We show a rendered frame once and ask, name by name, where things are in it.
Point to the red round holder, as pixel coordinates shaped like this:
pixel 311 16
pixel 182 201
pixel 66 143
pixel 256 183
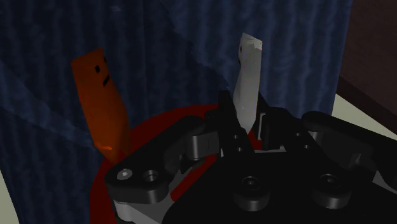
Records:
pixel 145 131

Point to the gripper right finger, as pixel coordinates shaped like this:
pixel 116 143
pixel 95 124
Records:
pixel 335 139

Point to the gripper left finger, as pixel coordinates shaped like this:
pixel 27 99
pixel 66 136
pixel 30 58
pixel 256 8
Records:
pixel 149 176

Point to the orange flat spatula with face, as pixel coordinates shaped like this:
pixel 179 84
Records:
pixel 100 108

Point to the white spatula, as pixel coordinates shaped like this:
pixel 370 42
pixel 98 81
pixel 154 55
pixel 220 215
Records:
pixel 248 83

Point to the dark blue ribbed fabric cover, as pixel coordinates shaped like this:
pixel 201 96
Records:
pixel 173 52

